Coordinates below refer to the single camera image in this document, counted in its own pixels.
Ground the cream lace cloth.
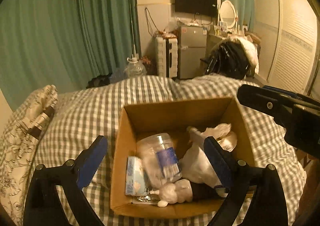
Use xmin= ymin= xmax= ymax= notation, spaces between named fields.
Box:
xmin=178 ymin=123 xmax=238 ymax=198

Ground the clear jar white lid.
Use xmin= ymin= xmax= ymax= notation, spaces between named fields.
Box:
xmin=136 ymin=133 xmax=182 ymax=189

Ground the blue white tissue box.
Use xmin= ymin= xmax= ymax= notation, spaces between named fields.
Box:
xmin=125 ymin=156 xmax=149 ymax=197

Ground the white plush toy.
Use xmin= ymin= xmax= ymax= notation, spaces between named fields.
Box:
xmin=154 ymin=179 xmax=193 ymax=208

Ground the floral patterned pillow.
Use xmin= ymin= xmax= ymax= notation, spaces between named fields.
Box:
xmin=1 ymin=85 xmax=57 ymax=225

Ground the white louvred wardrobe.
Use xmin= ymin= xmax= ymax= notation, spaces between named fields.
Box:
xmin=254 ymin=0 xmax=318 ymax=94

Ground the white padded coat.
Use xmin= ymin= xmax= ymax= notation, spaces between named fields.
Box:
xmin=229 ymin=35 xmax=259 ymax=74

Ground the brown cardboard box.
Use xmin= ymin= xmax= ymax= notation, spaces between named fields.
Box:
xmin=109 ymin=96 xmax=257 ymax=220

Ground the chair with black jacket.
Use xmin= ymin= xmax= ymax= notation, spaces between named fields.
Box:
xmin=200 ymin=39 xmax=251 ymax=80

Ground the grey checked bed cover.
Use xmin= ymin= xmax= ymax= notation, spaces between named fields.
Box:
xmin=29 ymin=75 xmax=306 ymax=225

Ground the white oval vanity mirror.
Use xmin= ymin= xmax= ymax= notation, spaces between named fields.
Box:
xmin=219 ymin=0 xmax=238 ymax=29

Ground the grey mini fridge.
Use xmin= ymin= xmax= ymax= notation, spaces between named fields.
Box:
xmin=178 ymin=25 xmax=207 ymax=80

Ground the white suitcase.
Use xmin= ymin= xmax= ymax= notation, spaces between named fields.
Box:
xmin=155 ymin=35 xmax=178 ymax=78

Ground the large clear water bottle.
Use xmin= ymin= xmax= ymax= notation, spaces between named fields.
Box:
xmin=124 ymin=53 xmax=147 ymax=78

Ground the green curtain behind bed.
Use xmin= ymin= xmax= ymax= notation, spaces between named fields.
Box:
xmin=1 ymin=0 xmax=140 ymax=110

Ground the black wall television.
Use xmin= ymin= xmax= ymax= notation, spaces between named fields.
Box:
xmin=174 ymin=0 xmax=217 ymax=18

